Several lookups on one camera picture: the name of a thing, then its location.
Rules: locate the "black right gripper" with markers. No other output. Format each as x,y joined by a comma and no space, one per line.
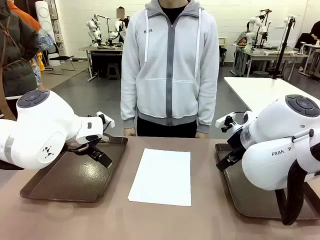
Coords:
236,140

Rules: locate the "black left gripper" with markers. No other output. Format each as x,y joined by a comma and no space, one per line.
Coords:
80,147

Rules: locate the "white A4 paper stack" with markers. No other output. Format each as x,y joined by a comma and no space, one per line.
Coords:
162,177

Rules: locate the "grey-sleeved left forearm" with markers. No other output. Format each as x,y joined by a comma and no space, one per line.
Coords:
208,100

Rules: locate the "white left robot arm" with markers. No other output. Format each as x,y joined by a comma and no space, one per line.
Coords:
45,125

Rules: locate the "grey-sleeved right forearm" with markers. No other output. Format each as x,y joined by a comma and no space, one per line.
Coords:
128,100

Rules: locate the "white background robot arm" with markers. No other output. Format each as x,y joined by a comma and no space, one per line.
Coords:
256,27

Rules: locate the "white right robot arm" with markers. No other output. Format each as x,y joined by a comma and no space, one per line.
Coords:
275,140

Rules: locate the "person's left hand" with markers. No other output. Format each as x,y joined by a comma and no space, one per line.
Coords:
202,135

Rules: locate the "person's right hand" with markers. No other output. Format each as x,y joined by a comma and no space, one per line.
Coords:
130,132

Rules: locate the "brown plastic serving tray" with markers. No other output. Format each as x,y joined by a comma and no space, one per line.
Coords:
75,180
240,195

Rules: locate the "white table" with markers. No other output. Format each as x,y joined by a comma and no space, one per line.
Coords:
257,92

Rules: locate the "black stool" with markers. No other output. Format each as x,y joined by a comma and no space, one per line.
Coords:
113,71

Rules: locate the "black folding chair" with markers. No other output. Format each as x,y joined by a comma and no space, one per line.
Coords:
60,58

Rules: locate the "grey workbench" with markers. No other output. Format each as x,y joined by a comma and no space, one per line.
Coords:
102,50

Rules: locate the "long grey desk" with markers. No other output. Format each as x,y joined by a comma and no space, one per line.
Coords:
270,53

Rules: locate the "person in grey hoodie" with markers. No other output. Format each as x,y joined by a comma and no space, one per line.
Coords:
170,62

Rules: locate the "seated person in plaid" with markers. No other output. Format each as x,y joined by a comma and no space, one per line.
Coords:
241,38

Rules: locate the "black tripod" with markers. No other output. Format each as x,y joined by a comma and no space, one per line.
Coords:
283,47

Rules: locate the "bystander in dark jacket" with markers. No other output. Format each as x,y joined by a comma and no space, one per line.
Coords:
17,55

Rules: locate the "white tower fan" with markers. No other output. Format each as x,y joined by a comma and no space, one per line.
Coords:
46,22

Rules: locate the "seated person in black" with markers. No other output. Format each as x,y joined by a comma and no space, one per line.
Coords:
310,35

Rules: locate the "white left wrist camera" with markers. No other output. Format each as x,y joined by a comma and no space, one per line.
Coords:
106,119

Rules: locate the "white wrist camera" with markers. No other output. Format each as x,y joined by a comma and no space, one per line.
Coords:
106,119
225,120

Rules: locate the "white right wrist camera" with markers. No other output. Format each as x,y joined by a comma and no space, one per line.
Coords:
225,120

